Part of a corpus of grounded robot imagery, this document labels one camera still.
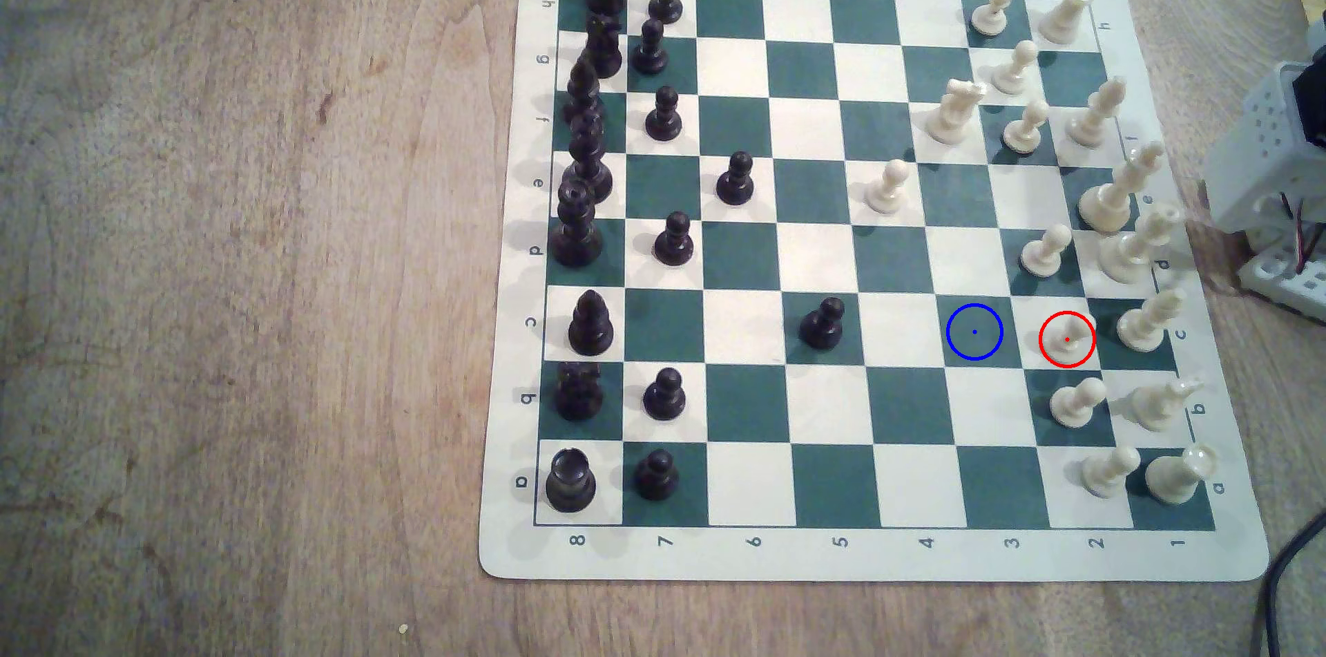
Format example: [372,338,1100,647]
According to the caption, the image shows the green and white chess mat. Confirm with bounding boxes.
[479,0,1271,582]

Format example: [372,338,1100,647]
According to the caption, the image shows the black bishop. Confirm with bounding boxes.
[564,56,605,126]
[568,289,615,358]

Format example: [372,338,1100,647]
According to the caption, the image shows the black queen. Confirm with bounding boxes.
[549,175,604,269]

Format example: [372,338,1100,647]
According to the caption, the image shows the black knight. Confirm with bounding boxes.
[554,363,605,422]
[583,12,624,80]

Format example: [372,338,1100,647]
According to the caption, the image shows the black king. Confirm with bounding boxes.
[564,108,615,204]

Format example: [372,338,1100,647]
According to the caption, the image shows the white knight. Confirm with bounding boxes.
[1129,373,1206,433]
[924,79,988,145]

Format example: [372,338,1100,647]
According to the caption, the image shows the white king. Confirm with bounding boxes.
[1077,141,1166,234]

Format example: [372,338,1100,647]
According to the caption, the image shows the white bishop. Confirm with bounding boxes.
[1117,287,1189,354]
[1067,75,1128,149]

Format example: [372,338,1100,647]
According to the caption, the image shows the white queen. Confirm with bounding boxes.
[1098,202,1184,286]

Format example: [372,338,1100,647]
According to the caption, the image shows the white rook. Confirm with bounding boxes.
[1038,0,1097,47]
[1144,442,1218,506]

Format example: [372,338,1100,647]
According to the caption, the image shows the white perforated base block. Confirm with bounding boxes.
[1238,222,1326,325]

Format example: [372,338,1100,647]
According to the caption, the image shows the red and white wires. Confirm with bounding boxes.
[1282,193,1326,275]

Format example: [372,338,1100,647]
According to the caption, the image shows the thick black cable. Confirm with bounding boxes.
[1253,512,1326,657]

